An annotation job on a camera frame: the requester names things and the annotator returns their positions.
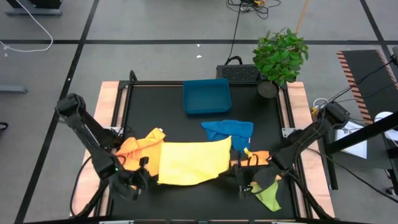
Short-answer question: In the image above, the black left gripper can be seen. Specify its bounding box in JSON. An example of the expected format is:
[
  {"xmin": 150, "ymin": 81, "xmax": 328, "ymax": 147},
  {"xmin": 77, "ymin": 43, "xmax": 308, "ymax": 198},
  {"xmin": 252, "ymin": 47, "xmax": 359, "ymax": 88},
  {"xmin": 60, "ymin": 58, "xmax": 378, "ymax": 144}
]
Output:
[{"xmin": 112, "ymin": 157, "xmax": 159, "ymax": 202}]

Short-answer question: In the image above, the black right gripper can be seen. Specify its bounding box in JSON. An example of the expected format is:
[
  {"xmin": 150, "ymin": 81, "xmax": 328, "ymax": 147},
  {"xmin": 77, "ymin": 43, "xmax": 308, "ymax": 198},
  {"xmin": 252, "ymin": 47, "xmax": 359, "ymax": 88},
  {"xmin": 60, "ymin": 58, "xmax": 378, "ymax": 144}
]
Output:
[{"xmin": 219, "ymin": 151, "xmax": 280, "ymax": 200}]

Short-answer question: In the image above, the yellow microfiber towel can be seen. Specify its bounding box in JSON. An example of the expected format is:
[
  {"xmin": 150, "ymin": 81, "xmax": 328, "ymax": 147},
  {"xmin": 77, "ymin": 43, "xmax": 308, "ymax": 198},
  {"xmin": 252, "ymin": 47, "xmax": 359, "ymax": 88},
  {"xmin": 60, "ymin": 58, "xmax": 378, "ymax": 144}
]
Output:
[{"xmin": 157, "ymin": 135, "xmax": 233, "ymax": 187}]

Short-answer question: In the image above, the blue microfiber towel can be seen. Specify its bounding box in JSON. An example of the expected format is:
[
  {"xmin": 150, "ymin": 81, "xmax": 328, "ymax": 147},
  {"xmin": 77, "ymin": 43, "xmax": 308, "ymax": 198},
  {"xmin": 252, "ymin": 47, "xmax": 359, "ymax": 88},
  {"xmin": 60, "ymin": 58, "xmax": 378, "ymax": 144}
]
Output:
[{"xmin": 200, "ymin": 119, "xmax": 254, "ymax": 153}]

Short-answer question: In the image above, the green microfiber towel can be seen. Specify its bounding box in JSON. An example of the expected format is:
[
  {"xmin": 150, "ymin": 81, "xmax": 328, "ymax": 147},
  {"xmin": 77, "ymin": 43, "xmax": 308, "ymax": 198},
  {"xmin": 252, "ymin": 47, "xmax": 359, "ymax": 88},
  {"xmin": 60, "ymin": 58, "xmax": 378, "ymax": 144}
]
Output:
[{"xmin": 250, "ymin": 179, "xmax": 282, "ymax": 213}]

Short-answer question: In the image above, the black support strut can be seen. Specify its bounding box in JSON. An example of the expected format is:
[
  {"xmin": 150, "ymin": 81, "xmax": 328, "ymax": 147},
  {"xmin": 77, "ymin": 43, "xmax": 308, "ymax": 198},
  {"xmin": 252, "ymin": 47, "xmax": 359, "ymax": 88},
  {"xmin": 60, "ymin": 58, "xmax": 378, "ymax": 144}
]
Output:
[
  {"xmin": 285, "ymin": 169, "xmax": 333, "ymax": 220},
  {"xmin": 74, "ymin": 179, "xmax": 118, "ymax": 218}
]

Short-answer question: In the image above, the teal plastic bin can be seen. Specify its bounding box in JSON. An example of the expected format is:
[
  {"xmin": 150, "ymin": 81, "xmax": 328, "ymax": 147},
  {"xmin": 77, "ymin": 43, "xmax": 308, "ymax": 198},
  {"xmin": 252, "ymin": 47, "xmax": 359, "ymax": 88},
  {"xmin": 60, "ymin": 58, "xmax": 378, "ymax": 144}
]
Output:
[{"xmin": 182, "ymin": 78, "xmax": 233, "ymax": 115}]

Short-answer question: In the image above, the light wooden table board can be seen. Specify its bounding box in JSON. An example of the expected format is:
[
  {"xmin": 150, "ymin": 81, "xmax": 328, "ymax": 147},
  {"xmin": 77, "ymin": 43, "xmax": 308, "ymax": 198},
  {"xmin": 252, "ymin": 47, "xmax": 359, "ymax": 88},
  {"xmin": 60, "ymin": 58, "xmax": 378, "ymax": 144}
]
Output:
[
  {"xmin": 285, "ymin": 81, "xmax": 336, "ymax": 218},
  {"xmin": 70, "ymin": 81, "xmax": 121, "ymax": 217}
]

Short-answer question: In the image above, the black plant pot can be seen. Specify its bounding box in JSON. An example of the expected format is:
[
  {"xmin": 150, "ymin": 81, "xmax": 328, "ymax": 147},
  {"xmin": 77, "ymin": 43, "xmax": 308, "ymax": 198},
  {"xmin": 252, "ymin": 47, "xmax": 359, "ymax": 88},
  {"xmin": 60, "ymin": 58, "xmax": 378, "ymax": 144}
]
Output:
[{"xmin": 256, "ymin": 79, "xmax": 280, "ymax": 100}]

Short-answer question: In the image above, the black stand leg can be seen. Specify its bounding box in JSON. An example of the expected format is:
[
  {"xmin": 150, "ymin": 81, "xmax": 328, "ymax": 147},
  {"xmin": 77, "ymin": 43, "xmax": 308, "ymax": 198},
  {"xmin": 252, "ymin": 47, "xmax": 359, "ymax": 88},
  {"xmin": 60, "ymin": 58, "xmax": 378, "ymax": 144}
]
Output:
[{"xmin": 322, "ymin": 133, "xmax": 339, "ymax": 191}]

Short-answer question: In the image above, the black mesh computer case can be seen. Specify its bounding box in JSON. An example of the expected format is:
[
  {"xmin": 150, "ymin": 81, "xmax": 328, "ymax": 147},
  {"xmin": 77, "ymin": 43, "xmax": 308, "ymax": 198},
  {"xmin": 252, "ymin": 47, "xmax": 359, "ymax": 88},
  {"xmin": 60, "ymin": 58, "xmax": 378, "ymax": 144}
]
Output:
[{"xmin": 216, "ymin": 55, "xmax": 262, "ymax": 84}]

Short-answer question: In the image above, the white paper sheet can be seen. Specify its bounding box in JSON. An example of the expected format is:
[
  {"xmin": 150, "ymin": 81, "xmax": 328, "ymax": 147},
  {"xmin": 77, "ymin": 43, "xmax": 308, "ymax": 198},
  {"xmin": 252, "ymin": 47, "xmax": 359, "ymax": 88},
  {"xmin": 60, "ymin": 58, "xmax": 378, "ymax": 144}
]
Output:
[{"xmin": 335, "ymin": 117, "xmax": 368, "ymax": 160}]

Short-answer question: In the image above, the green leafy plant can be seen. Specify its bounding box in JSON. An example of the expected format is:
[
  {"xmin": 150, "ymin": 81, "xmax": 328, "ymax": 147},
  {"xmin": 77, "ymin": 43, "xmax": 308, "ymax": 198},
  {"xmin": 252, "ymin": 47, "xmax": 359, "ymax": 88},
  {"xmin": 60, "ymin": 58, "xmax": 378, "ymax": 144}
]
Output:
[{"xmin": 252, "ymin": 27, "xmax": 310, "ymax": 87}]

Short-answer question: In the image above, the black rig beam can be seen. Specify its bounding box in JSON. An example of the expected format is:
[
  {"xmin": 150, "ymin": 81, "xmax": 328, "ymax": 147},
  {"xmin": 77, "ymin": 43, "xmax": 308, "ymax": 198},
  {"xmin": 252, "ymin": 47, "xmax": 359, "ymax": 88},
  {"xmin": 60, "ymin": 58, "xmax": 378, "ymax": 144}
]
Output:
[{"xmin": 325, "ymin": 111, "xmax": 398, "ymax": 156}]

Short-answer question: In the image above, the white round object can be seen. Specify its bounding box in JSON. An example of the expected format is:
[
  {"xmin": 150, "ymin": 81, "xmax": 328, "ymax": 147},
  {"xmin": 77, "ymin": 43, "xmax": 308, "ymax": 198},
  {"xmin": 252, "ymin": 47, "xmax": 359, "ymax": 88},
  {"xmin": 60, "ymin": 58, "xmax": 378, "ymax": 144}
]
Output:
[{"xmin": 374, "ymin": 111, "xmax": 398, "ymax": 141}]

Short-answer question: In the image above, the grey floor bar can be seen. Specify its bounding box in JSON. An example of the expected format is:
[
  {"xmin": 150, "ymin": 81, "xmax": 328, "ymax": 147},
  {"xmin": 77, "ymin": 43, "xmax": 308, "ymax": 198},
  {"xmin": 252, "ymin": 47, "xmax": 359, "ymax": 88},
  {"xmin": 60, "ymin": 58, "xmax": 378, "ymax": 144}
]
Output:
[{"xmin": 0, "ymin": 84, "xmax": 29, "ymax": 94}]

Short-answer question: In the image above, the black mat striped edge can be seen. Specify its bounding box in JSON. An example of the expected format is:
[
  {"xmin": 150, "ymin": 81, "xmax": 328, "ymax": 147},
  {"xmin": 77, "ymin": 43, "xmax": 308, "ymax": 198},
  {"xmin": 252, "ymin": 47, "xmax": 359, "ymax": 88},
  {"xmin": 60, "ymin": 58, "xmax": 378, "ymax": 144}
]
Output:
[{"xmin": 336, "ymin": 49, "xmax": 398, "ymax": 125}]

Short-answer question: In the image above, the grey desk foot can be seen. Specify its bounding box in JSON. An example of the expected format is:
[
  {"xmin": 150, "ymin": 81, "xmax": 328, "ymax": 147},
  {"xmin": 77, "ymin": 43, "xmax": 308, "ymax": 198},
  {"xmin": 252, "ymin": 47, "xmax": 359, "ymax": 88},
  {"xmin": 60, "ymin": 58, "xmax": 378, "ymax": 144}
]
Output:
[{"xmin": 4, "ymin": 0, "xmax": 63, "ymax": 17}]

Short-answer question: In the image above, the black table frame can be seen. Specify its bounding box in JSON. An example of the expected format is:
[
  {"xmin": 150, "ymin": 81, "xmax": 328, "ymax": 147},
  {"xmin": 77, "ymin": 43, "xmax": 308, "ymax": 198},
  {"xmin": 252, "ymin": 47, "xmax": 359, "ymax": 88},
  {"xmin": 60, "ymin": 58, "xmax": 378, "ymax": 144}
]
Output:
[{"xmin": 110, "ymin": 70, "xmax": 298, "ymax": 220}]

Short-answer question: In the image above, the white coiled cable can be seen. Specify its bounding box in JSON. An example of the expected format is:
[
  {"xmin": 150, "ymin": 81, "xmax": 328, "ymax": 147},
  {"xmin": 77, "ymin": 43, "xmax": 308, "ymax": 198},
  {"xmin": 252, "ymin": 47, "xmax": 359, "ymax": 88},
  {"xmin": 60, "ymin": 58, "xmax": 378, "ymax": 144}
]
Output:
[{"xmin": 312, "ymin": 97, "xmax": 330, "ymax": 110}]

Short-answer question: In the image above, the black power cable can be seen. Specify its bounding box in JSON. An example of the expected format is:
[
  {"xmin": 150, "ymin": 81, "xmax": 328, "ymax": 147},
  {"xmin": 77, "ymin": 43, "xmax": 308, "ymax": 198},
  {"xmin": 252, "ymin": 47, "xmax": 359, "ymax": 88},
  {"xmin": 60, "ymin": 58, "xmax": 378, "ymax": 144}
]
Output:
[{"xmin": 224, "ymin": 9, "xmax": 243, "ymax": 65}]

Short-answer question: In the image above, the black cable bundle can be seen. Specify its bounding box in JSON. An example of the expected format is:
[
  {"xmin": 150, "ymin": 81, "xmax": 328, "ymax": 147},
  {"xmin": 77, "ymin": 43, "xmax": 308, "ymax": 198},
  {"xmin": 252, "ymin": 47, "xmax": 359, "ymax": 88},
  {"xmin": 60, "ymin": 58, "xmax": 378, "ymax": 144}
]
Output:
[{"xmin": 226, "ymin": 0, "xmax": 282, "ymax": 20}]

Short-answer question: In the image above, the white floor cable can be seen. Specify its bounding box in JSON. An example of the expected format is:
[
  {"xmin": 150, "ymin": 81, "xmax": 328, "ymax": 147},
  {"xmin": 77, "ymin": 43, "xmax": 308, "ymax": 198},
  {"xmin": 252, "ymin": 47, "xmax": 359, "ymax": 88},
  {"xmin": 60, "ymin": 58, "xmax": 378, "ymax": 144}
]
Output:
[{"xmin": 0, "ymin": 0, "xmax": 54, "ymax": 53}]

